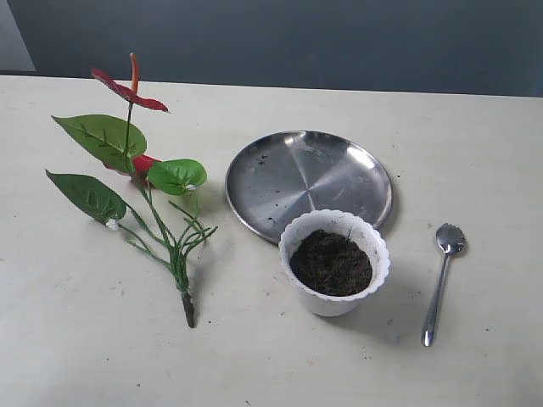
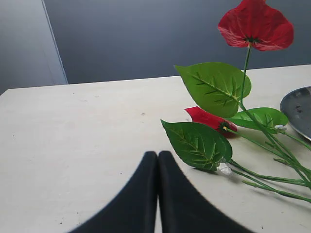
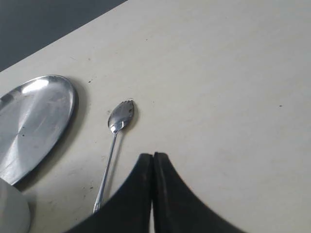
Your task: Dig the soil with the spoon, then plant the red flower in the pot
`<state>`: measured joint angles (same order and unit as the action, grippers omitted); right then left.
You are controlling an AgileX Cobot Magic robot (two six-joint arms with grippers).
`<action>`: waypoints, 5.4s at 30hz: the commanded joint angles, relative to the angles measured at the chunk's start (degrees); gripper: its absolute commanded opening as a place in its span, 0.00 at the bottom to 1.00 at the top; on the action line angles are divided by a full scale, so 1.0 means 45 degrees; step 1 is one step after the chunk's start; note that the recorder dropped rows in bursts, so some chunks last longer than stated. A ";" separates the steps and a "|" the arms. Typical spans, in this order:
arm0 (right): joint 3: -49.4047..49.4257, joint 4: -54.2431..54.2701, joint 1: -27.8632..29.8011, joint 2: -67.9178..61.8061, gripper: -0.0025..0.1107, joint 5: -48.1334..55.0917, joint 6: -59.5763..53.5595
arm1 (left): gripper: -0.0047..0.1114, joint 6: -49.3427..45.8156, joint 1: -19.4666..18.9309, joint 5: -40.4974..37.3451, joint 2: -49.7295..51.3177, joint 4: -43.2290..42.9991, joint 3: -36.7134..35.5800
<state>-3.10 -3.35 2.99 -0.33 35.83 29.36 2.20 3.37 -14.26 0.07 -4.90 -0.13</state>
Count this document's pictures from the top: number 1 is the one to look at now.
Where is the artificial anthurium plant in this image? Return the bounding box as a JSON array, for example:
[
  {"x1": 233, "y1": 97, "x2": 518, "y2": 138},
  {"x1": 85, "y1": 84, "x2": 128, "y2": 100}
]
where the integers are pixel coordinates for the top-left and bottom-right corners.
[{"x1": 46, "y1": 53, "x2": 217, "y2": 328}]

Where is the steel spoon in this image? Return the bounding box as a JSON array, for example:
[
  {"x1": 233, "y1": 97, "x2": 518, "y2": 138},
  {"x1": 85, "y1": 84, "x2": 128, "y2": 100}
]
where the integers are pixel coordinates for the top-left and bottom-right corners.
[{"x1": 421, "y1": 223, "x2": 466, "y2": 348}]

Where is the white scalloped plastic pot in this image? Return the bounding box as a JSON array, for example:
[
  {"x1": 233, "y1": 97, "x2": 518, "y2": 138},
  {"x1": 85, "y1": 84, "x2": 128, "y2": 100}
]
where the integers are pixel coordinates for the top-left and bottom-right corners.
[{"x1": 278, "y1": 209, "x2": 390, "y2": 317}]

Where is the dark potting soil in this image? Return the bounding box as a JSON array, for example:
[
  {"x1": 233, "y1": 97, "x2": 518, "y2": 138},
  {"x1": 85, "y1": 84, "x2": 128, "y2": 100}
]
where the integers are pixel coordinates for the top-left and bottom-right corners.
[{"x1": 289, "y1": 230, "x2": 372, "y2": 297}]

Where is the round steel plate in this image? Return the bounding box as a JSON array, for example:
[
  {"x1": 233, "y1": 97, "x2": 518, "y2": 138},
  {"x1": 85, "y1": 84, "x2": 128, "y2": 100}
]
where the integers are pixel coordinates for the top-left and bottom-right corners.
[{"x1": 225, "y1": 131, "x2": 394, "y2": 244}]

